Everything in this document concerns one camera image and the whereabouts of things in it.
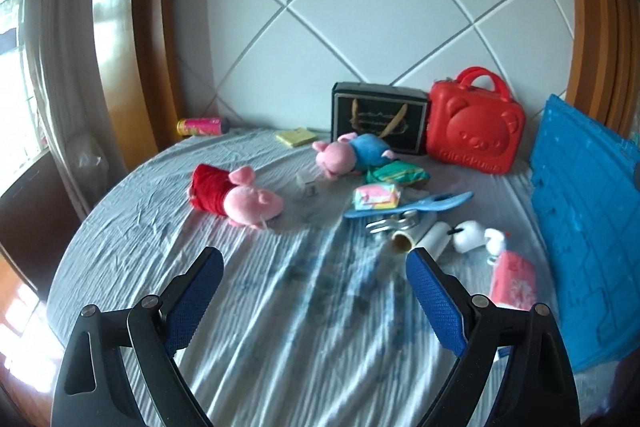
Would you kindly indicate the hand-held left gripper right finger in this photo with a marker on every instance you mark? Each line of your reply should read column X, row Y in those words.
column 435, row 302

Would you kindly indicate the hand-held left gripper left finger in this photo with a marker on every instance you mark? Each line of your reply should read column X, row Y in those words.
column 195, row 302

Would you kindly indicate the blue plastic storage bin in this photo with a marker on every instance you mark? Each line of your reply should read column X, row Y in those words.
column 585, row 232

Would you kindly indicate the desktop with pale blue cloth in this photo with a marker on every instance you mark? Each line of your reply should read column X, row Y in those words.
column 300, row 307

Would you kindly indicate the white duck plush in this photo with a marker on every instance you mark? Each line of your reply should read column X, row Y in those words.
column 470, row 237

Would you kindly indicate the metal clip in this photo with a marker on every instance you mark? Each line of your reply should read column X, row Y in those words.
column 395, row 223

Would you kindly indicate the blue guitar-shaped toy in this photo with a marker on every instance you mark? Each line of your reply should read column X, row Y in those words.
column 430, row 204

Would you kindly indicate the pig plush red dress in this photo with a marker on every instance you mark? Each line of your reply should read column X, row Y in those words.
column 240, row 202

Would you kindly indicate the colourful tissue pack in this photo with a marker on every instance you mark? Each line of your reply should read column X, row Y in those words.
column 376, row 197

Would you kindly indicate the green pouch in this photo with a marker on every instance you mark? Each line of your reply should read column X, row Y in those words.
column 397, row 174

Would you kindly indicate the pig plush blue shirt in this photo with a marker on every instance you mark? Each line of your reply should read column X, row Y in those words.
column 370, row 149

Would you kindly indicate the pink drink can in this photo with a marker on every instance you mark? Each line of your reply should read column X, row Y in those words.
column 202, row 127

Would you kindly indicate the red bear suitcase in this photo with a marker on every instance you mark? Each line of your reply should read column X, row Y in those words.
column 475, row 132

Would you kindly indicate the black gift box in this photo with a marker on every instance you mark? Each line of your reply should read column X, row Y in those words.
column 410, row 127

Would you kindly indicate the dark wooden cabinet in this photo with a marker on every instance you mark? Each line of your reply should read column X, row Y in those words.
column 35, row 217

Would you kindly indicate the yellow sticky notes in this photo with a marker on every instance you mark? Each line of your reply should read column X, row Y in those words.
column 295, row 137

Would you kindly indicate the white curtain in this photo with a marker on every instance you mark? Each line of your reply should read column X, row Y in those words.
column 55, row 57

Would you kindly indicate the wooden wall frame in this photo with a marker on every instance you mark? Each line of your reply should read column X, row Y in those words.
column 595, row 7
column 140, row 32

